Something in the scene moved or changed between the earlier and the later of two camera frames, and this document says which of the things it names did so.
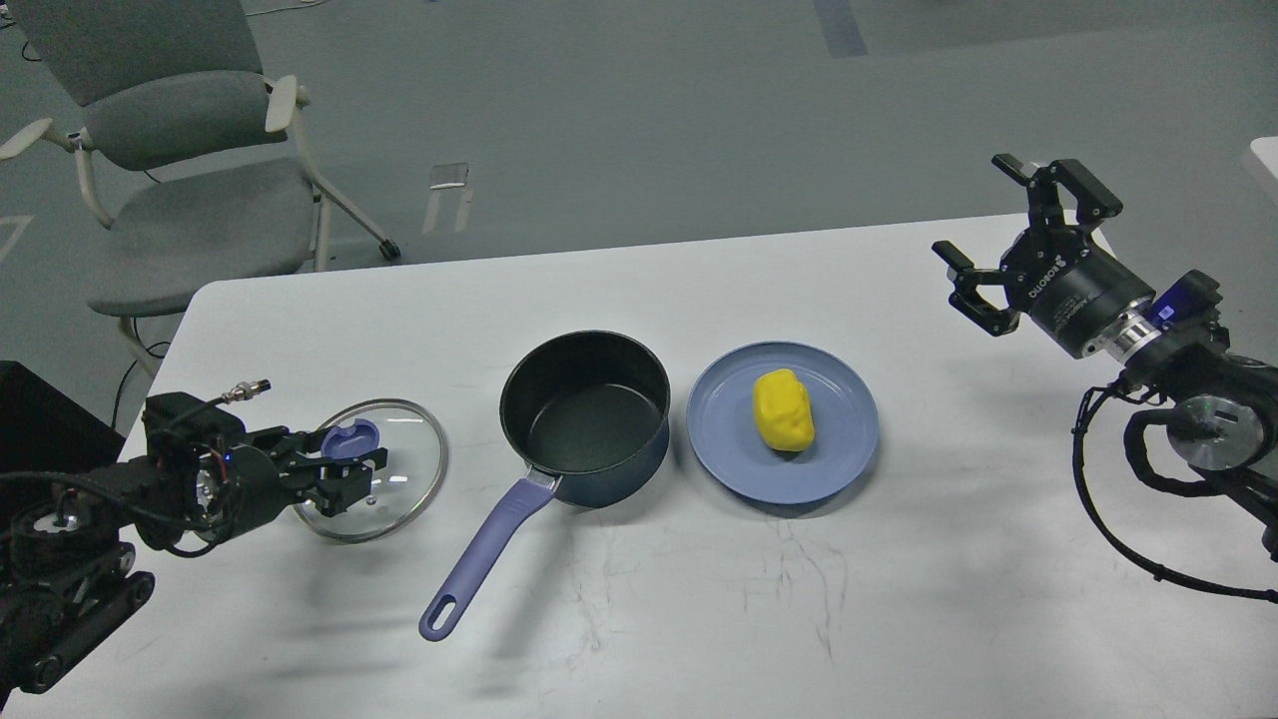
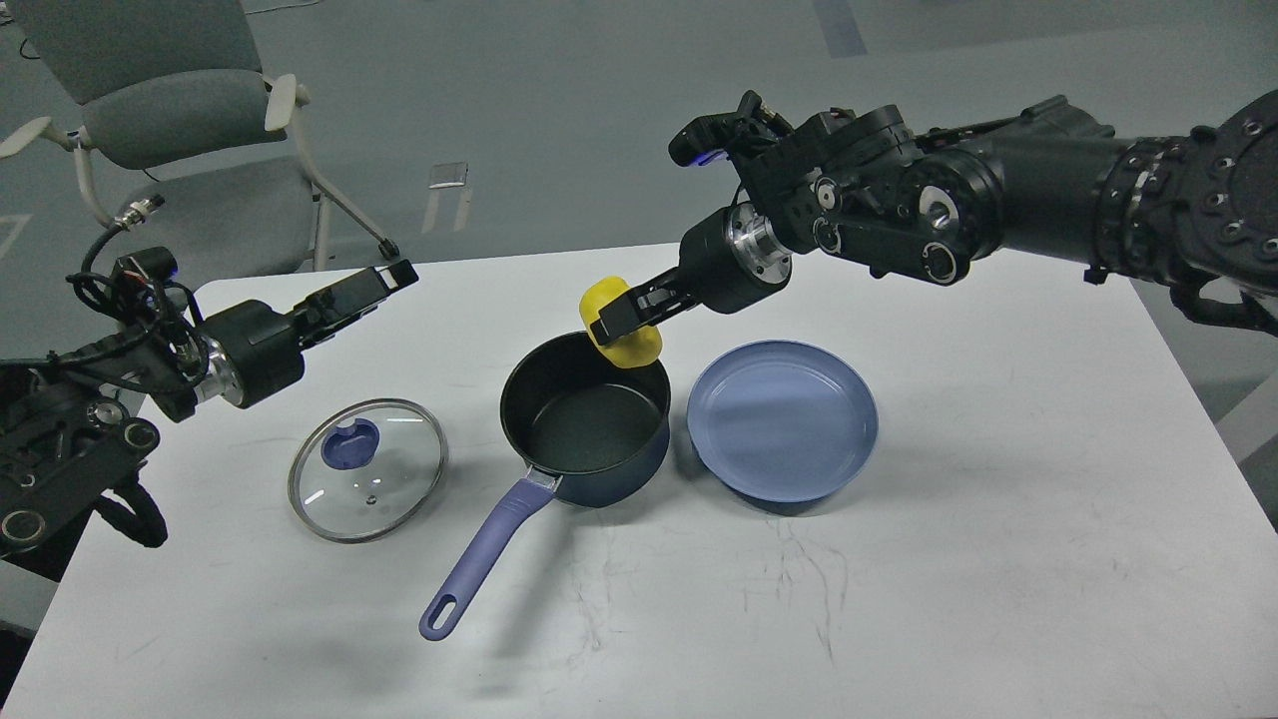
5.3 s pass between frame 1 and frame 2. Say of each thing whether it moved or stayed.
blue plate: stayed
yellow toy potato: moved
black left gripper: moved
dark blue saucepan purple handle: stayed
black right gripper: moved
